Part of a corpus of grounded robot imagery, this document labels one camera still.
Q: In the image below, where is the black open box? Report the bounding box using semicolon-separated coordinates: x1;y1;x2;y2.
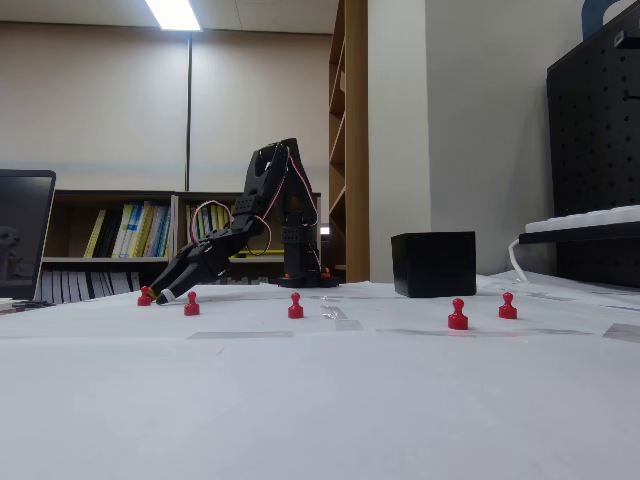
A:
390;230;478;299

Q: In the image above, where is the low wooden bookshelf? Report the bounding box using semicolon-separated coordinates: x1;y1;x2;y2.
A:
42;188;180;304
172;189;321;287

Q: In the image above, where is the blue green book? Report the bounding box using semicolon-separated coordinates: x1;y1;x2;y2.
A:
147;204;172;259

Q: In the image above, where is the white yellow book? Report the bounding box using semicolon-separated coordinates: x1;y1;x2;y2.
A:
127;200;154;259
110;202;136;259

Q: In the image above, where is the yellow thin book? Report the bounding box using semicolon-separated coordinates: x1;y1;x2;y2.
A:
82;208;108;260

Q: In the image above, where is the black laptop screen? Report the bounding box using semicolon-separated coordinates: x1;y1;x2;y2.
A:
0;168;58;304

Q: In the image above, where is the white paper table cover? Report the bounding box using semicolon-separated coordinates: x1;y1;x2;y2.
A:
0;272;640;480

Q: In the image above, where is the tall wooden bookshelf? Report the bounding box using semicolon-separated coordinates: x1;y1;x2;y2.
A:
327;0;370;284

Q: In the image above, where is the rectangular ceiling light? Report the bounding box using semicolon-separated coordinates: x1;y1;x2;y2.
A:
143;0;205;34

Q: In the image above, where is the white power strip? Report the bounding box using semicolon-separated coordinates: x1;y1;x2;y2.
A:
524;203;640;235

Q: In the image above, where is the black pegboard panel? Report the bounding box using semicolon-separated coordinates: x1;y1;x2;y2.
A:
545;4;640;291

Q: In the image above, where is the dark blue rounded object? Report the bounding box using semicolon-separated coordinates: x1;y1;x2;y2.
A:
581;0;624;42

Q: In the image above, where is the red white servo cable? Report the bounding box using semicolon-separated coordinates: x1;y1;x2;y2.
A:
192;199;235;237

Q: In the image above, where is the white power cable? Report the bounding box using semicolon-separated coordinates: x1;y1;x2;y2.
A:
508;238;532;285

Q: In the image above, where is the black shelf rail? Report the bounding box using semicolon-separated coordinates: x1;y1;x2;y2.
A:
517;222;640;247

